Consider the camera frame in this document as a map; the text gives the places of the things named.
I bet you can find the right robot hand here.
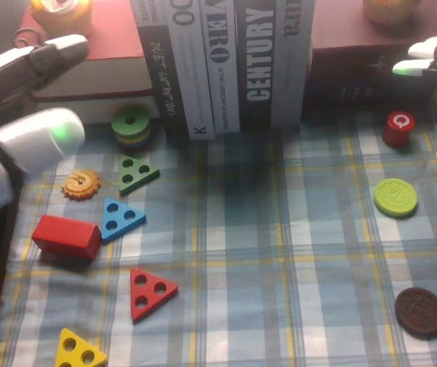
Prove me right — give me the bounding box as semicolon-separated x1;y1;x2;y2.
392;28;437;177

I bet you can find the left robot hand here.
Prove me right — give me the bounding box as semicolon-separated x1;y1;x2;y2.
0;34;90;174

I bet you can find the black box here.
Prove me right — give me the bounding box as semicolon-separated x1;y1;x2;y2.
234;0;281;132

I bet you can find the maroon book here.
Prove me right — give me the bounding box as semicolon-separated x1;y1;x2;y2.
304;0;437;112

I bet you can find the white ianra box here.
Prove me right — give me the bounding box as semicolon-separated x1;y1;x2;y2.
273;0;316;129

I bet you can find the red hardcover book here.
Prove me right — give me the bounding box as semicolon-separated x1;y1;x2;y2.
15;0;155;102

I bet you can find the cupcake with strawberries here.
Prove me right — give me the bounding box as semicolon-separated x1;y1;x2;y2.
362;0;421;26

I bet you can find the tan flower-shaped biscuit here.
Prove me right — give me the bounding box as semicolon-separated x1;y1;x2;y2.
60;168;102;201

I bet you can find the red cylinder with Q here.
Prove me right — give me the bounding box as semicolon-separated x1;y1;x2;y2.
381;110;416;148

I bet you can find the red rectangular wooden block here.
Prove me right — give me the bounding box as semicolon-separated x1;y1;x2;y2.
31;214;103;261

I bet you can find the green three-hole triangle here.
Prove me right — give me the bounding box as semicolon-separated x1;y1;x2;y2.
118;154;161;197

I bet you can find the orange cupcake with cream swirl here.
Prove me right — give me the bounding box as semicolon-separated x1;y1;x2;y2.
29;0;93;38

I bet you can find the blue three-hole triangle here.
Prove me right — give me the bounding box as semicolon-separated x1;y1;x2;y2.
101;196;148;244

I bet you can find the green sandwich cookie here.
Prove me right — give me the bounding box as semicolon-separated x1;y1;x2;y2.
373;177;419;219

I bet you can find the red three-hole triangle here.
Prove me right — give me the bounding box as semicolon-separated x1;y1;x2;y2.
129;267;179;324

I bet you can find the yellow three-hole triangle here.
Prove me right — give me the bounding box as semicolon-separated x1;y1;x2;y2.
54;327;109;367

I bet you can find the plaid tablecloth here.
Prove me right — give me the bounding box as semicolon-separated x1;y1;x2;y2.
0;106;437;367

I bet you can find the brown sandwich cookie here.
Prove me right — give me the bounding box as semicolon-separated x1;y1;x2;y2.
394;287;437;339

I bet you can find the green wooden ring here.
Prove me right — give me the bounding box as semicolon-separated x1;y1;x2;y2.
110;106;152;136

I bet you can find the yellow wooden ring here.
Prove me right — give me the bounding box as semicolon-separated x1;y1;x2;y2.
113;132;146;145

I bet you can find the blue wooden ring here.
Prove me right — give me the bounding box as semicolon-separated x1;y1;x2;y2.
117;139;154;154

